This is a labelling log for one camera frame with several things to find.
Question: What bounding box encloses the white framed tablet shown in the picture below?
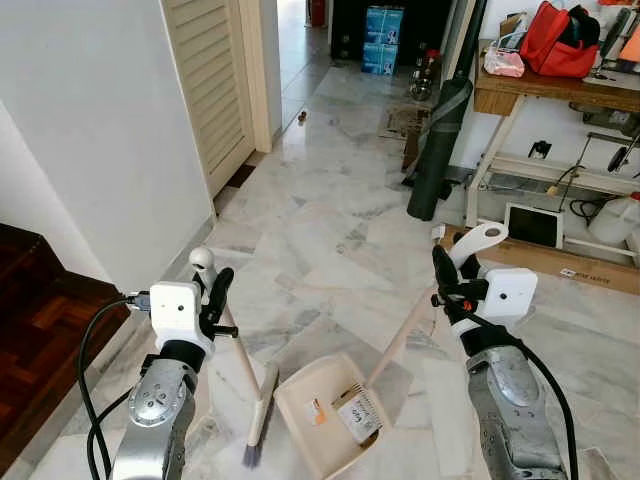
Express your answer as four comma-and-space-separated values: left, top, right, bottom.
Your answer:
503, 202, 567, 250

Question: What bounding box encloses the blue printed carton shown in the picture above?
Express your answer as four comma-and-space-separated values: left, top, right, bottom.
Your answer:
361, 42, 400, 77
364, 5, 405, 44

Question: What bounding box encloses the dark rolled mat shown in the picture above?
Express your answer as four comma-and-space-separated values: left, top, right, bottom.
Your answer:
406, 0, 489, 222

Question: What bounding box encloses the cream plastic dustpan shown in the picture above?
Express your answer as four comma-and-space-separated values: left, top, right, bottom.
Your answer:
273, 221, 511, 479

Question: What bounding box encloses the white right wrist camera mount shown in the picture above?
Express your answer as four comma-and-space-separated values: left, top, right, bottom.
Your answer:
480, 268, 538, 327

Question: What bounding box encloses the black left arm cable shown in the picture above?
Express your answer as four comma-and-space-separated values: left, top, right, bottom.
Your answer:
78, 293, 151, 480

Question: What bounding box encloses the cream handled broom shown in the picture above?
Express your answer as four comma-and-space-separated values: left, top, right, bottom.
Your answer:
188, 247, 281, 471

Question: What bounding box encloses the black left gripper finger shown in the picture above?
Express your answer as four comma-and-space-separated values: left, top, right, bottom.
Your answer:
204, 268, 234, 323

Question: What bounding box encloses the white paper label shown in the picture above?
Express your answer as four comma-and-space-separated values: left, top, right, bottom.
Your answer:
333, 385, 385, 443

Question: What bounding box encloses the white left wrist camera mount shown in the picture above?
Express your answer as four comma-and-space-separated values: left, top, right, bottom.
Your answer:
148, 282, 216, 357

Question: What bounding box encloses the clear bottle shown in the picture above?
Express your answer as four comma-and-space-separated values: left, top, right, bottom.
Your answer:
413, 48, 442, 102

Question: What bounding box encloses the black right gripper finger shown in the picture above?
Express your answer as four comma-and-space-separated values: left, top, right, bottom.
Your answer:
432, 245, 463, 293

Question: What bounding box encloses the pink plastic bag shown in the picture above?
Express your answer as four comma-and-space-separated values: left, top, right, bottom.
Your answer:
484, 45, 527, 79

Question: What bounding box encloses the wooden work table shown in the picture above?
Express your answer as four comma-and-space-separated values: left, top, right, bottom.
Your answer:
472, 38, 640, 227

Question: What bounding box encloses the orange board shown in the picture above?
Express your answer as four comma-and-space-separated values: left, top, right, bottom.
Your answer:
618, 25, 640, 63

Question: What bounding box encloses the long brown cardboard plank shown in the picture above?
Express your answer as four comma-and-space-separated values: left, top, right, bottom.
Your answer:
440, 226, 640, 295

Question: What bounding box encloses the beige louvered door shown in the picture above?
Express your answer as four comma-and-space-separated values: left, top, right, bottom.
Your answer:
160, 0, 273, 198

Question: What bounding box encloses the red bag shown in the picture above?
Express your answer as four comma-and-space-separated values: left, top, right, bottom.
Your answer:
519, 0, 602, 79

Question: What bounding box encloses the patterned floor mat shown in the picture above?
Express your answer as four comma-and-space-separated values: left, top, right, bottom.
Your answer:
383, 103, 433, 141

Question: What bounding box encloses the black cabinet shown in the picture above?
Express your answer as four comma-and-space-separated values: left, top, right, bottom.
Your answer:
329, 0, 456, 63

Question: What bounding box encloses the white plastic jug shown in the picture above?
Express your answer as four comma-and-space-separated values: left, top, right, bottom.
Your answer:
587, 194, 640, 247

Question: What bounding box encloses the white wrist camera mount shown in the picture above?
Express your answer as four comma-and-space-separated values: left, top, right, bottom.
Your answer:
480, 268, 538, 327
148, 282, 216, 357

